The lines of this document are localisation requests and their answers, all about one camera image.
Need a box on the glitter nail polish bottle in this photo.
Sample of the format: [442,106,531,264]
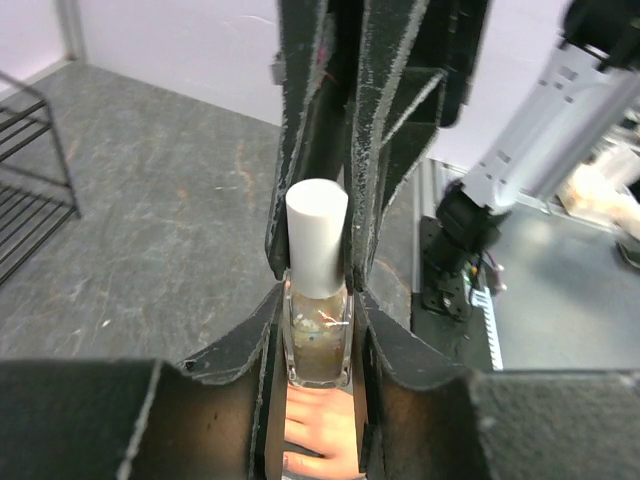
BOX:
[282,280,354,389]

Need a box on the grey slotted cable duct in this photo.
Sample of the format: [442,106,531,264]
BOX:
[472,288,504,371]

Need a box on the mannequin hand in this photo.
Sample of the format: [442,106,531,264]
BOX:
[283,385,362,479]

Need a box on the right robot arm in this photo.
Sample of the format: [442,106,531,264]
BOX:
[265,1,639,292]

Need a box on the white nail polish brush cap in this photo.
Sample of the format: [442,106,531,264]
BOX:
[285,178,348,299]

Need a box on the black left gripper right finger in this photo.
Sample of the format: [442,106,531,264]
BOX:
[353,292,639,479]

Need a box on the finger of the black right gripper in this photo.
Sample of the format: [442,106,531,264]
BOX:
[265,1,364,280]
[343,1,491,292]

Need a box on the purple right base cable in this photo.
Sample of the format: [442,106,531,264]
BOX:
[479,252,509,296]

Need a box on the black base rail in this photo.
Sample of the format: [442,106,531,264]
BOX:
[410,216,495,371]

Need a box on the black wire rack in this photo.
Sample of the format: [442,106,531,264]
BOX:
[1,73,81,284]

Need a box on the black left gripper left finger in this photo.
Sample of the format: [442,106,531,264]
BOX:
[1,286,286,479]

